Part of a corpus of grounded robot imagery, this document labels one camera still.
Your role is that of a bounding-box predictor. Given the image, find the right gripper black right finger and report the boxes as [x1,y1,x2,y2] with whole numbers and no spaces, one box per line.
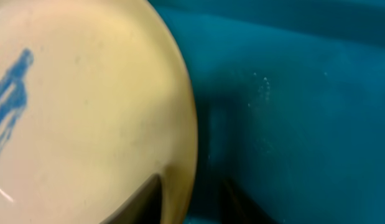
[220,179,273,224]

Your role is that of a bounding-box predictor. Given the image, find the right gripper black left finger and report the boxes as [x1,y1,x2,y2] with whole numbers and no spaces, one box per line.
[101,174,162,224]

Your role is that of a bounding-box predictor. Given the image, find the yellow plate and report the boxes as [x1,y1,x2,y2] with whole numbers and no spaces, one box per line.
[0,1,198,223]

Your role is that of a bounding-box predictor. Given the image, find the teal plastic tray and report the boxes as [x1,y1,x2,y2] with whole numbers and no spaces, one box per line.
[152,1,385,223]

